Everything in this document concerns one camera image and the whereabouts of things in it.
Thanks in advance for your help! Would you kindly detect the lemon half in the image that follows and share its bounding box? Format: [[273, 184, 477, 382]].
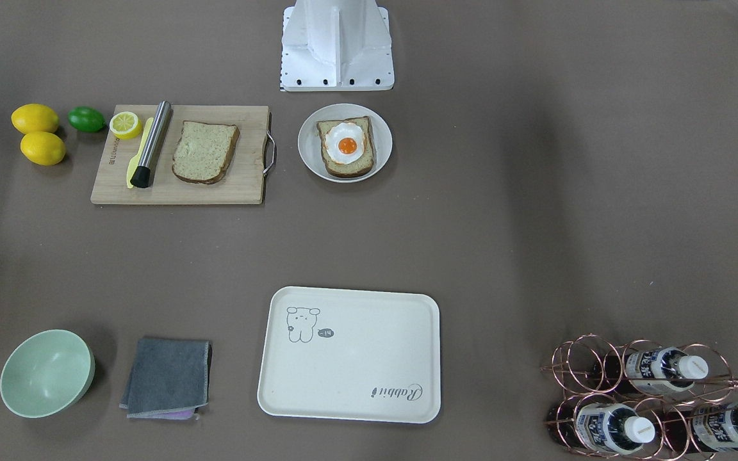
[[109, 111, 144, 140]]

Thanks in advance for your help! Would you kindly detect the cream rabbit tray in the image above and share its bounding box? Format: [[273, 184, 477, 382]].
[[257, 286, 441, 424]]

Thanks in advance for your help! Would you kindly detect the bamboo cutting board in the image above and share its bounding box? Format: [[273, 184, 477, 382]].
[[91, 105, 274, 205]]

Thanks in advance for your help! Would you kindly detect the grey folded cloth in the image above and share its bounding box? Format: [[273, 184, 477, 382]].
[[119, 337, 213, 420]]

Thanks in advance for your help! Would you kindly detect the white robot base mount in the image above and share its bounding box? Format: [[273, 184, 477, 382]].
[[279, 1, 395, 92]]

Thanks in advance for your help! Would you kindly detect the yellow plastic knife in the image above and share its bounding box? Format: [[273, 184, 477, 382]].
[[126, 117, 154, 189]]

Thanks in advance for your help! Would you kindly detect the tea bottle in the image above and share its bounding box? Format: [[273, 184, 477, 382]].
[[545, 403, 656, 455], [591, 346, 709, 396], [662, 403, 738, 453]]

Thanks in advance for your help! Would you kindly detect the mint green bowl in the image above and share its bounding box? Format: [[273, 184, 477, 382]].
[[0, 329, 95, 418]]

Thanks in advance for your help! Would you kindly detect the white round plate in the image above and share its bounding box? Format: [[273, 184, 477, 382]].
[[298, 103, 393, 183]]

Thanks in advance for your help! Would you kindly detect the green lime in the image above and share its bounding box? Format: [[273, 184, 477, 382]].
[[67, 106, 106, 133]]

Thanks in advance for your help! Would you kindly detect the copper wire bottle rack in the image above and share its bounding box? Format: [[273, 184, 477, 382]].
[[545, 334, 738, 460]]

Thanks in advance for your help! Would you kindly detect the bread slice on plate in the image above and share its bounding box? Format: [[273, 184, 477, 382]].
[[316, 116, 375, 178]]

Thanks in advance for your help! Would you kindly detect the steel muddler black tip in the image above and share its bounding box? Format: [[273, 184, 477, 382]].
[[131, 101, 172, 188]]

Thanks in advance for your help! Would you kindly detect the fried egg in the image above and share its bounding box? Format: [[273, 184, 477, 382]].
[[324, 122, 367, 165]]

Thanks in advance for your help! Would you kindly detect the yellow lemon lower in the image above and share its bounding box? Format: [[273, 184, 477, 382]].
[[20, 131, 67, 166]]

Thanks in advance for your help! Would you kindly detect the tea bottle upper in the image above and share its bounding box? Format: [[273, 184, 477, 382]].
[[591, 346, 709, 396]]

